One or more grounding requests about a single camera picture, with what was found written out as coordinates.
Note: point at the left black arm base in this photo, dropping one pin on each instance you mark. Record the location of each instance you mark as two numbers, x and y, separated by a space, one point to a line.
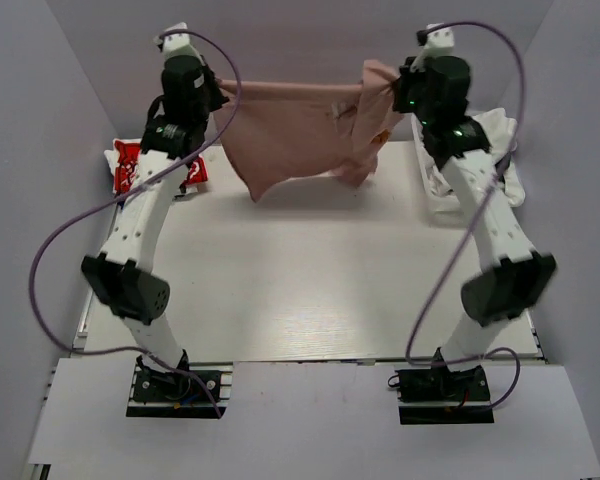
168 395

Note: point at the green and white t shirt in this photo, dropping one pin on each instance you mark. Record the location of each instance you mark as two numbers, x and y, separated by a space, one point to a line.
510 182

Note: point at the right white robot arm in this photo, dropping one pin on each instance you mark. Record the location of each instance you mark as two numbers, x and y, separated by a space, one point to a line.
513 274

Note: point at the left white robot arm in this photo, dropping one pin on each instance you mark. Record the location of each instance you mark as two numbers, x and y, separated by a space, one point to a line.
121 274

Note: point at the pink t shirt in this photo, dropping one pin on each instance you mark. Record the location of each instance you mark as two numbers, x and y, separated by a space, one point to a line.
274 132

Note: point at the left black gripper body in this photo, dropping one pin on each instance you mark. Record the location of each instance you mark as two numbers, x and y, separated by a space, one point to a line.
212 99

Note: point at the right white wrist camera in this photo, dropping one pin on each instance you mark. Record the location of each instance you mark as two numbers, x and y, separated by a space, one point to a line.
434 42

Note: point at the folded red coca-cola t shirt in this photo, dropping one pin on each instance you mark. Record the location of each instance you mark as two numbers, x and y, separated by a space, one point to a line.
122 160

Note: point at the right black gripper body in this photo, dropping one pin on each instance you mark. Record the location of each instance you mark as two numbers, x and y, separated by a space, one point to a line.
410 97

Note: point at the white plastic basket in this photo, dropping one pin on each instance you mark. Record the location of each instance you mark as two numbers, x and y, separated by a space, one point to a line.
442 205

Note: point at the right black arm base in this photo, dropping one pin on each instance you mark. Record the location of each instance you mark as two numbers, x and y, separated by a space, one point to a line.
437 396

